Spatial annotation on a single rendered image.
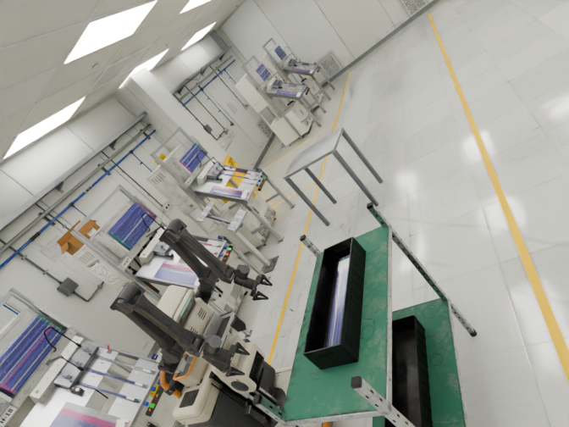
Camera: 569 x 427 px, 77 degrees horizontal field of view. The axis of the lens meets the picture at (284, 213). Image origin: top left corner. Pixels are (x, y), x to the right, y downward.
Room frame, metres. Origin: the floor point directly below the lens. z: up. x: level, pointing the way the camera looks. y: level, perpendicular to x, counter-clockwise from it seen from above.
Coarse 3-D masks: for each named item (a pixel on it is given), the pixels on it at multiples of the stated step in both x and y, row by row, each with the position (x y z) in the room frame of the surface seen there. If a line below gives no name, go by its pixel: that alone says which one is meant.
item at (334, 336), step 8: (344, 264) 1.44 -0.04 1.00; (344, 272) 1.40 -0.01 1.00; (336, 280) 1.39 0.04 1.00; (344, 280) 1.35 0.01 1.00; (336, 288) 1.35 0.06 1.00; (344, 288) 1.31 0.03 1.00; (336, 296) 1.31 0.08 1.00; (344, 296) 1.27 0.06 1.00; (336, 304) 1.27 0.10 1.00; (336, 312) 1.23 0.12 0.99; (336, 320) 1.19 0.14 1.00; (336, 328) 1.16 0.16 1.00; (328, 336) 1.16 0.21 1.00; (336, 336) 1.12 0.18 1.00; (328, 344) 1.12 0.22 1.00
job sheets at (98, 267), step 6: (90, 264) 3.73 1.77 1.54; (96, 264) 3.69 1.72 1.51; (102, 264) 3.65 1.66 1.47; (96, 270) 3.74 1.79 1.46; (102, 270) 3.69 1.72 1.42; (108, 270) 3.65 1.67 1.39; (102, 276) 3.75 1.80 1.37; (108, 276) 3.70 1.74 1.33; (114, 276) 3.67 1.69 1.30; (108, 282) 3.77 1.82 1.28; (114, 282) 3.73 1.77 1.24
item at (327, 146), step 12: (336, 132) 3.66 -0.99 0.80; (324, 144) 3.64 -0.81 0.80; (336, 144) 3.41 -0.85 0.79; (300, 156) 3.95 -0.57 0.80; (312, 156) 3.62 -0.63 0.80; (324, 156) 3.41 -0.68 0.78; (336, 156) 3.34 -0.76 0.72; (360, 156) 3.65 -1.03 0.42; (288, 168) 3.93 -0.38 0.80; (300, 168) 3.62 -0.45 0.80; (348, 168) 3.33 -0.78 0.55; (372, 168) 3.64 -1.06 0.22; (288, 180) 3.77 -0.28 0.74; (360, 180) 3.35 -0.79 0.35; (300, 192) 3.77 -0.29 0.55; (324, 192) 4.09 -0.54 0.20; (312, 204) 3.79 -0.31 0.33
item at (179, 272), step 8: (168, 264) 3.60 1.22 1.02; (176, 264) 3.58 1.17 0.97; (184, 264) 3.57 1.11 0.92; (160, 272) 3.52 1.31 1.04; (168, 272) 3.51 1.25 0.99; (176, 272) 3.49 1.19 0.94; (184, 272) 3.47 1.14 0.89; (192, 272) 3.45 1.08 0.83; (176, 280) 3.39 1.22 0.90; (184, 280) 3.37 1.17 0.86; (192, 280) 3.35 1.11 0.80
